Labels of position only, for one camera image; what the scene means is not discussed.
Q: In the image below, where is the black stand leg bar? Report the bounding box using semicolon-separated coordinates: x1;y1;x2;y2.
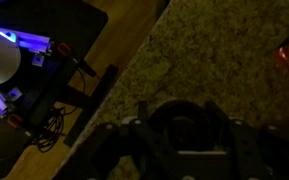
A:
63;63;121;148

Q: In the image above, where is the black cable bundle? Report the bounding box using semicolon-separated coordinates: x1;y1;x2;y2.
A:
31;64;88;154

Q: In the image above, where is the orange clamp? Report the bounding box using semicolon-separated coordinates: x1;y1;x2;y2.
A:
55;41;73;60
6;113;24;130

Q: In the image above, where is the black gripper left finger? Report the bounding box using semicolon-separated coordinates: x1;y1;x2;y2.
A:
55;100;163;180

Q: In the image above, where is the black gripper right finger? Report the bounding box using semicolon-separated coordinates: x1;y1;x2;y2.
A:
204;100;289;180

